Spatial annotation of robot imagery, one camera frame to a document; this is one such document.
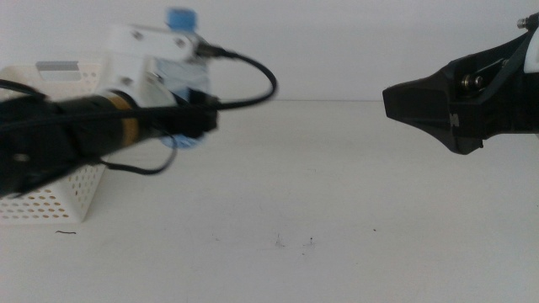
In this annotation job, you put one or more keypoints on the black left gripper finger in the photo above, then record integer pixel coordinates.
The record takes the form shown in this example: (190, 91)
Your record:
(193, 124)
(199, 95)

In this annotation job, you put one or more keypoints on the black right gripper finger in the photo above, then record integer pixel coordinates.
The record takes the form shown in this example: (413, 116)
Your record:
(417, 101)

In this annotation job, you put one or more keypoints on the clear water bottle blue cap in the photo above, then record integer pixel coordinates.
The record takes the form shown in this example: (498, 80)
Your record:
(181, 19)

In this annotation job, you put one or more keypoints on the white perforated plastic basket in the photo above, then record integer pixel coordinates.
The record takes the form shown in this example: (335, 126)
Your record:
(54, 206)

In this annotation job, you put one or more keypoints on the small black thread scrap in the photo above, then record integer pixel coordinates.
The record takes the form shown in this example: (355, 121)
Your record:
(66, 232)

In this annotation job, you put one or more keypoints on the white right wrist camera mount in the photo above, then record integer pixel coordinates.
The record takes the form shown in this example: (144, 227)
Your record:
(534, 50)

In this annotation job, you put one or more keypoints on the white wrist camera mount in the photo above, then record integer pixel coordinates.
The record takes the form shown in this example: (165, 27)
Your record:
(534, 50)
(143, 42)

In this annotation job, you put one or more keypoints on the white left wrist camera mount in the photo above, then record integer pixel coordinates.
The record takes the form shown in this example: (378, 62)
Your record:
(143, 42)

